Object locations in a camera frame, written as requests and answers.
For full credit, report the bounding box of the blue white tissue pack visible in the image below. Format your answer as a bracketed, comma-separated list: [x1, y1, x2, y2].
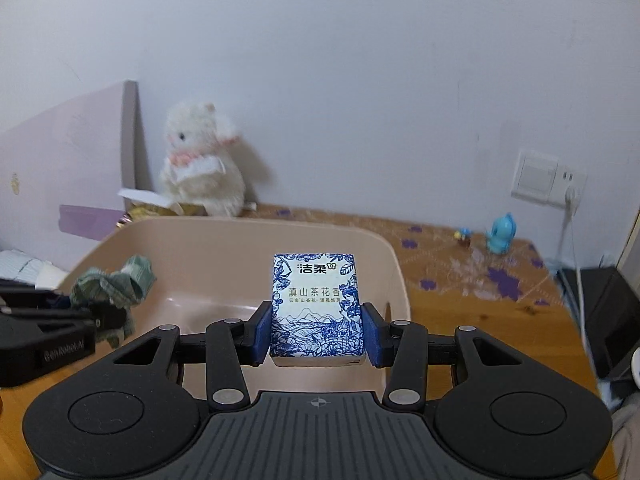
[270, 252, 364, 367]

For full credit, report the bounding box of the beige plastic storage basket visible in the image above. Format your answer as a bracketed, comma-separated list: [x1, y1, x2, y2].
[55, 216, 412, 395]

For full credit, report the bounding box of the purple flower table mat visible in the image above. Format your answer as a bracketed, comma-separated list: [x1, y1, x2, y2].
[246, 205, 563, 313]

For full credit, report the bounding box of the black furniture beside table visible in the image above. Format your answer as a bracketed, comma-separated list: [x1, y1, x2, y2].
[580, 266, 639, 382]

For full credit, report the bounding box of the gold foil snack packet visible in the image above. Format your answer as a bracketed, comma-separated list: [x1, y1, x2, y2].
[118, 203, 207, 224]

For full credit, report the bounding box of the small brown figurine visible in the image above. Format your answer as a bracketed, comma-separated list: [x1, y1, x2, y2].
[454, 229, 472, 247]

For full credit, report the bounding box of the white charger cable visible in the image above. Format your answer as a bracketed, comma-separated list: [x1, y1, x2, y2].
[556, 185, 601, 376]

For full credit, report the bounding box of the pink purple headboard panel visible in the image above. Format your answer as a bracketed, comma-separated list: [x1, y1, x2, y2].
[1, 80, 138, 270]

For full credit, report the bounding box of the white wall switch socket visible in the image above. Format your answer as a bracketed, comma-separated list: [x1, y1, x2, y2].
[511, 150, 587, 208]

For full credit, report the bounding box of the blue cartoon figurine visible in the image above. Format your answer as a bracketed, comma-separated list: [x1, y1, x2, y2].
[486, 212, 516, 255]

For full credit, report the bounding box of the white bed sheet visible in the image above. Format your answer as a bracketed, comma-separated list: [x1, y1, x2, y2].
[0, 249, 67, 289]

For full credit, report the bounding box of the white plush lamb toy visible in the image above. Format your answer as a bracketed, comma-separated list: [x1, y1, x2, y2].
[160, 103, 246, 218]

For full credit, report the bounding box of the green cloth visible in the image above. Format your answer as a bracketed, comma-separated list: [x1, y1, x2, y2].
[70, 255, 156, 349]

